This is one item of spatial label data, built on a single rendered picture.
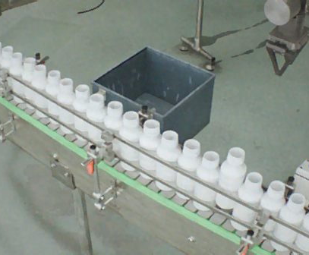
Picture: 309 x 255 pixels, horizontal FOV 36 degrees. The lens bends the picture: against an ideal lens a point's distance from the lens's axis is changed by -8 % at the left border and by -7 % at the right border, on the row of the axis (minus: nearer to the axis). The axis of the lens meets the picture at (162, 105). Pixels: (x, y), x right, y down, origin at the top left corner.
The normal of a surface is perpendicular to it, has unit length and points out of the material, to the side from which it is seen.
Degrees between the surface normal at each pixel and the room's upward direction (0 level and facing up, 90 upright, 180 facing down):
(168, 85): 90
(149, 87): 90
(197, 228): 90
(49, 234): 0
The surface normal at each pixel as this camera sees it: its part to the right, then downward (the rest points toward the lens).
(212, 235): -0.60, 0.47
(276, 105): 0.04, -0.79
